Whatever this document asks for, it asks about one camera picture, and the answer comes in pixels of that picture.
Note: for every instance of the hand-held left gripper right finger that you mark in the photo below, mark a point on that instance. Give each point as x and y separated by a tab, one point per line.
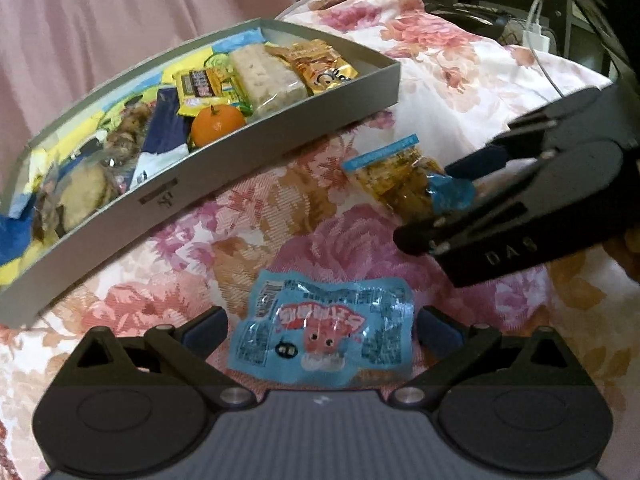
440	332

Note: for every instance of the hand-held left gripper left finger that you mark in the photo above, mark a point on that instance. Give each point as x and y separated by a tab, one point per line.
205	332

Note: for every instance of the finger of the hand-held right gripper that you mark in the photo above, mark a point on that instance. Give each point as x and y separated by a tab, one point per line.
475	162
425	237

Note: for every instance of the small plain blue packet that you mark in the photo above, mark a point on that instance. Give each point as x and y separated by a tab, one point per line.
450	195

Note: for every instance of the orange pickle snack packet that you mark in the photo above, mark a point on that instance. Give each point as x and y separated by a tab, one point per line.
395	180

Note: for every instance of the light blue cartoon packet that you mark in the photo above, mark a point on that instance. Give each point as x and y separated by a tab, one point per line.
320	330

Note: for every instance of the grey shallow box tray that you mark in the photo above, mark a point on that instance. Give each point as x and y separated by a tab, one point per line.
200	180

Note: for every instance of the gold snack packet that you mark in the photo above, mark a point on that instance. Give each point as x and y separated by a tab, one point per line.
320	67

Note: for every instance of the round cookie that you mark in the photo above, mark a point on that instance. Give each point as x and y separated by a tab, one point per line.
80	190

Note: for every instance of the dark blue stick packet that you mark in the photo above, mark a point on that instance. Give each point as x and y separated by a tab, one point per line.
165	130

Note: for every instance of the orange mandarin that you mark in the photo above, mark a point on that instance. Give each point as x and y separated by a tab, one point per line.
217	125

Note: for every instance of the clear nut snack pack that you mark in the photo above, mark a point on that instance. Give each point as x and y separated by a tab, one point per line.
125	130

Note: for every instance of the white nougat bar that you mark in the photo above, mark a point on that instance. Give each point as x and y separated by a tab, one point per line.
265	82

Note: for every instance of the yellow green snack packet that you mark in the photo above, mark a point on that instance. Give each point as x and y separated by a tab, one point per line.
205	85

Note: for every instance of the floral blanket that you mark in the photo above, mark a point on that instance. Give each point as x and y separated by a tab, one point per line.
450	85

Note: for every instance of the white charger adapter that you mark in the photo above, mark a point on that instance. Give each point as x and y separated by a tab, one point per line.
537	40

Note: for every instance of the dark quilted bag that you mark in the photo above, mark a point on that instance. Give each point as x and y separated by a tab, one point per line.
465	12

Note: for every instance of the wooden desk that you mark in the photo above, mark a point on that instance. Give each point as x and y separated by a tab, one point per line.
590	10

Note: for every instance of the large pink curtain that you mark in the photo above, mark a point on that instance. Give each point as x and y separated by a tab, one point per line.
100	20

